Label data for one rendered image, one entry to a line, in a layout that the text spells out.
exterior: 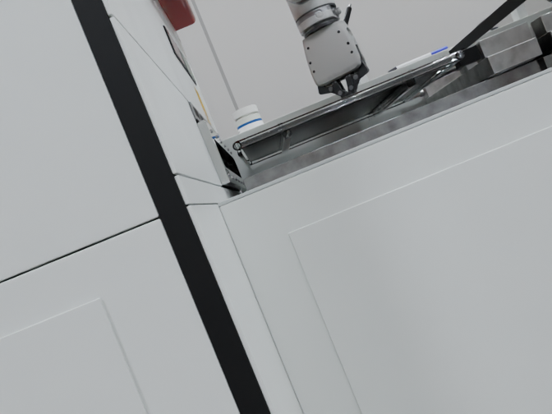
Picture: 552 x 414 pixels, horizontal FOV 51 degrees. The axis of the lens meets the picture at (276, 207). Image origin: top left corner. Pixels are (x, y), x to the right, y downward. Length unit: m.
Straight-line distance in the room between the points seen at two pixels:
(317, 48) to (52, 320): 0.81
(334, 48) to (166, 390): 0.81
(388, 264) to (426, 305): 0.06
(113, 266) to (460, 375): 0.41
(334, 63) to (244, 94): 1.53
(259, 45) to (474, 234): 2.09
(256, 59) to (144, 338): 2.26
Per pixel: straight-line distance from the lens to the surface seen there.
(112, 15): 0.48
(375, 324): 0.66
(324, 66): 1.14
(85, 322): 0.46
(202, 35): 2.72
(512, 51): 0.97
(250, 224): 0.64
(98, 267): 0.46
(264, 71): 2.63
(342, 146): 0.92
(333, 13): 1.15
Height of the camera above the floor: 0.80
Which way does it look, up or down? level
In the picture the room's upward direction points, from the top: 22 degrees counter-clockwise
